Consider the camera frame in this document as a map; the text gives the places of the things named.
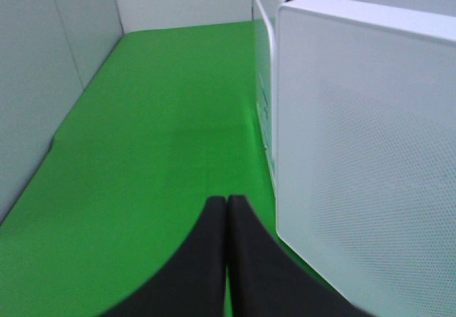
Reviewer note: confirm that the green table mat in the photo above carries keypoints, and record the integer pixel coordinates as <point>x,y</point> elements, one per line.
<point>168,121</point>

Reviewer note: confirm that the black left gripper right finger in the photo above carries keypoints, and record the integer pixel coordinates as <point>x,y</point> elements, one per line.
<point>265,281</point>

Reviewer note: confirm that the white microwave door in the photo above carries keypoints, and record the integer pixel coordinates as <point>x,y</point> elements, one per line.
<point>377,218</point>

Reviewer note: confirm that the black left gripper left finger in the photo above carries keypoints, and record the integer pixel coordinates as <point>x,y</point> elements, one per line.
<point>193,281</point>

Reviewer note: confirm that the white microwave oven body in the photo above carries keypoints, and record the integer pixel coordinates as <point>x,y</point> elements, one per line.
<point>398,54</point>

